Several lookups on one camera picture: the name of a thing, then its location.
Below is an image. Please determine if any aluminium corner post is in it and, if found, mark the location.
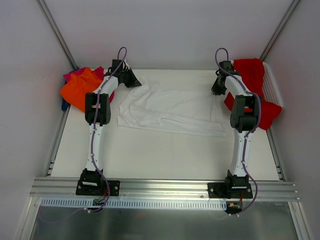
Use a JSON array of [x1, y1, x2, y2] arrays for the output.
[[259, 0, 302, 61], [36, 0, 78, 70]]

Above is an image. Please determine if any right aluminium corner post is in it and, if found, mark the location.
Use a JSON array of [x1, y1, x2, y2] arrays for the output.
[[259, 0, 302, 61]]

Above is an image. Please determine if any blue t shirt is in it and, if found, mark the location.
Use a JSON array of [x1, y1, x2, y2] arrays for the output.
[[61, 98, 70, 112]]

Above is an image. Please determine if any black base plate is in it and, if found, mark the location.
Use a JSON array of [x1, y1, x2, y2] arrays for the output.
[[75, 180, 121, 197], [207, 182, 253, 199]]

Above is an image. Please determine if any red t shirt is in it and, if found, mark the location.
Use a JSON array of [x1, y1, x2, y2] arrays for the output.
[[233, 58, 282, 130]]

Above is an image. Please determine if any white slotted cable duct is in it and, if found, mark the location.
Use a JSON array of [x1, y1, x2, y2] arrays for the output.
[[40, 197, 227, 211]]

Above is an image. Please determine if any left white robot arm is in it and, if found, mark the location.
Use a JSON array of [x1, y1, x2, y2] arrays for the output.
[[76, 59, 142, 196]]

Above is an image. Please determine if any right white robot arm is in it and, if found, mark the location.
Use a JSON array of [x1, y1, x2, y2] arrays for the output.
[[211, 60, 262, 199]]

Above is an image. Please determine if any white t shirt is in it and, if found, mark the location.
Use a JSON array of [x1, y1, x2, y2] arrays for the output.
[[117, 77, 226, 138]]

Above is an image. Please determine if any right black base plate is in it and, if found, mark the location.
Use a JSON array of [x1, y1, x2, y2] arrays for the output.
[[207, 182, 253, 199]]

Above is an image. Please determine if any orange t shirt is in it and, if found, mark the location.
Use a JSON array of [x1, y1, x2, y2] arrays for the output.
[[59, 67, 103, 112]]

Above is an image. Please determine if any left aluminium corner post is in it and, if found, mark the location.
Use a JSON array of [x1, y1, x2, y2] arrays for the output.
[[36, 0, 78, 70]]

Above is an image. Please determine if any white plastic basket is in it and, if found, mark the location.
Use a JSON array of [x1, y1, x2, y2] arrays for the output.
[[262, 61, 284, 107]]

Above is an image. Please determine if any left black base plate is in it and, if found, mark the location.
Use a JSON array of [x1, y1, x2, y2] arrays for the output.
[[75, 180, 121, 197]]

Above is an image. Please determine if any aluminium mounting rail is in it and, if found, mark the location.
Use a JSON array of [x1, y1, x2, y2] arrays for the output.
[[29, 177, 301, 202]]

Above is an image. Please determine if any pink t shirt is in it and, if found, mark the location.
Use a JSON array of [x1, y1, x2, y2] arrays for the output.
[[62, 66, 116, 103]]

